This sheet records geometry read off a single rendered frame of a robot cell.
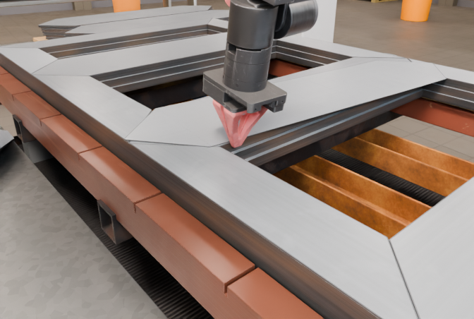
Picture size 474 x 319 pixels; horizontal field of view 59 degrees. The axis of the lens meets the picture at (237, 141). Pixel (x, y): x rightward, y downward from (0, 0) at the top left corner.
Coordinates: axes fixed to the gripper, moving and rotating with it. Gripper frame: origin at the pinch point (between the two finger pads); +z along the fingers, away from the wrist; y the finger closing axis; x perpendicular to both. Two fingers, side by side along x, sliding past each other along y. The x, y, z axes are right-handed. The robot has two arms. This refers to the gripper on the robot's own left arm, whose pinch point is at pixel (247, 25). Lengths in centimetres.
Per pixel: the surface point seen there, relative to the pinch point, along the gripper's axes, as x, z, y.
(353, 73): -13.4, 13.6, -15.9
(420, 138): -178, 92, 59
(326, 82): -4.3, 13.3, -16.1
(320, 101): 5.6, 14.3, -22.3
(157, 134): 35.0, 11.6, -16.1
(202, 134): 30.0, 12.8, -20.3
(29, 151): 38, 23, 56
